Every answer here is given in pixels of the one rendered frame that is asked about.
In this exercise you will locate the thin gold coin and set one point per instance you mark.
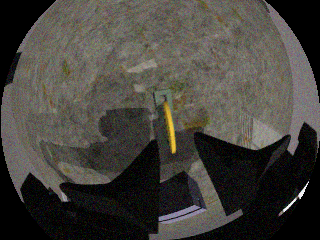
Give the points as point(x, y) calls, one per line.
point(168, 126)

